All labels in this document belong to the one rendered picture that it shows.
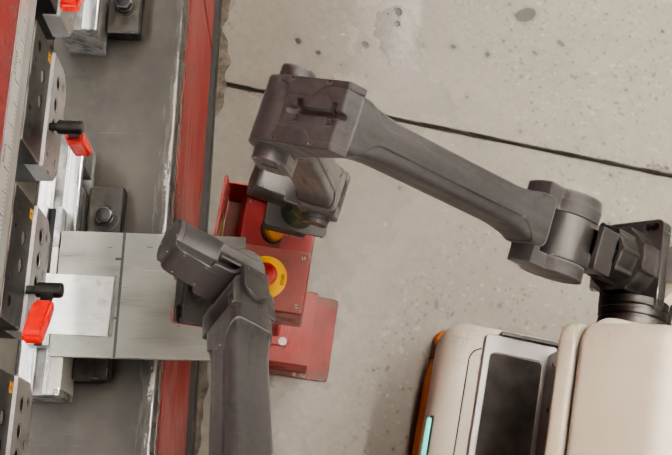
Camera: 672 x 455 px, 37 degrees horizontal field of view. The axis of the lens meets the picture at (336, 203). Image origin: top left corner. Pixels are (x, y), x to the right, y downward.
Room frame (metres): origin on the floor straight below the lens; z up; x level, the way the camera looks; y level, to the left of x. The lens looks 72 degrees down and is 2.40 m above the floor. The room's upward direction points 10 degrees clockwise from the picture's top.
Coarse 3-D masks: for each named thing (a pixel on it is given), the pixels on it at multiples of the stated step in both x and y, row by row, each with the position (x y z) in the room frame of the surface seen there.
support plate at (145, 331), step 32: (64, 256) 0.30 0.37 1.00; (96, 256) 0.31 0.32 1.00; (128, 256) 0.32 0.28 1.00; (128, 288) 0.27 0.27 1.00; (160, 288) 0.28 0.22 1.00; (128, 320) 0.22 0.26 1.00; (160, 320) 0.23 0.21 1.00; (64, 352) 0.17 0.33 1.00; (96, 352) 0.17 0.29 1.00; (128, 352) 0.18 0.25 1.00; (160, 352) 0.19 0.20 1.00; (192, 352) 0.20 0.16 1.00
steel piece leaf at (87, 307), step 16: (64, 288) 0.25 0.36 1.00; (80, 288) 0.26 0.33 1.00; (96, 288) 0.26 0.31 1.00; (112, 288) 0.27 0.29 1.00; (64, 304) 0.23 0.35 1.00; (80, 304) 0.24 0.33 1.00; (96, 304) 0.24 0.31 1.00; (112, 304) 0.24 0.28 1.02; (64, 320) 0.21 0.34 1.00; (80, 320) 0.21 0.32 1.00; (96, 320) 0.22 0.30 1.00; (112, 320) 0.22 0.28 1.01
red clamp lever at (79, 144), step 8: (64, 120) 0.41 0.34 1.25; (72, 120) 0.42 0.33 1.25; (56, 128) 0.40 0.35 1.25; (64, 128) 0.40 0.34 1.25; (72, 128) 0.40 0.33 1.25; (80, 128) 0.41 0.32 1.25; (72, 136) 0.40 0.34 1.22; (80, 136) 0.41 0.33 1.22; (72, 144) 0.40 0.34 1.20; (80, 144) 0.40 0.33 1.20; (88, 144) 0.41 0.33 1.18; (80, 152) 0.40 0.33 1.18; (88, 152) 0.40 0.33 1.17
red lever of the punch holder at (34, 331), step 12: (36, 288) 0.20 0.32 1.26; (48, 288) 0.20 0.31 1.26; (60, 288) 0.21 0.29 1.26; (36, 300) 0.18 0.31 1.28; (48, 300) 0.19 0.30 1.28; (36, 312) 0.17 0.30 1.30; (48, 312) 0.17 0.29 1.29; (36, 324) 0.15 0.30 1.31; (48, 324) 0.16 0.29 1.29; (24, 336) 0.14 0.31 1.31; (36, 336) 0.14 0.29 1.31
